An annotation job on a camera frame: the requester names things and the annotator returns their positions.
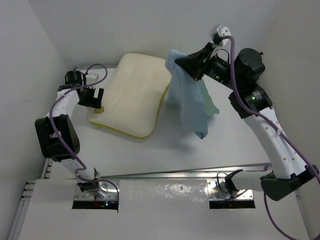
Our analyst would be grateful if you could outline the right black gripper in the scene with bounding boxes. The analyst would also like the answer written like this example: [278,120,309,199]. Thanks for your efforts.
[176,41,242,90]

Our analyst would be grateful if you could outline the light blue pillowcase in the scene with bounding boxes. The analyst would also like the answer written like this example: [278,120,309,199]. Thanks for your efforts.
[165,49,220,139]

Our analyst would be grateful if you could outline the cream pillow with yellow edge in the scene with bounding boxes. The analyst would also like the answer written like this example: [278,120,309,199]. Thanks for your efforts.
[87,53,171,139]

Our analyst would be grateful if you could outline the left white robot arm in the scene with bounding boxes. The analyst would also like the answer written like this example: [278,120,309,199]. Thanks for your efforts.
[34,69,108,199]

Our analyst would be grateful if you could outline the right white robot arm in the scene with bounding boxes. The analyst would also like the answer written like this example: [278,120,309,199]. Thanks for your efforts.
[174,43,319,201]

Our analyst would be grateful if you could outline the white front cover panel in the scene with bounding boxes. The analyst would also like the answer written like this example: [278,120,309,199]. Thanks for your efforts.
[18,177,311,240]

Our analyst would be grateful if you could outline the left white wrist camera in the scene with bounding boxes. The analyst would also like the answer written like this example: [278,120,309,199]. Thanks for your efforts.
[85,73,100,88]

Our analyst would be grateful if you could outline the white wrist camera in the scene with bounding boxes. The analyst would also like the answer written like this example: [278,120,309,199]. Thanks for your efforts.
[209,23,231,57]
[85,73,100,88]

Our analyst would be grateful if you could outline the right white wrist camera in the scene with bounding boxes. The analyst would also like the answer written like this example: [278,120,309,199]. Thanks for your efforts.
[209,23,231,57]

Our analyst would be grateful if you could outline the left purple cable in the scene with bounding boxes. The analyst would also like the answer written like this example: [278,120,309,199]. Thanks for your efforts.
[49,63,120,201]

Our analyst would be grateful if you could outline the aluminium frame rail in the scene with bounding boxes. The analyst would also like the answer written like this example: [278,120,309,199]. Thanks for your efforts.
[7,65,311,240]

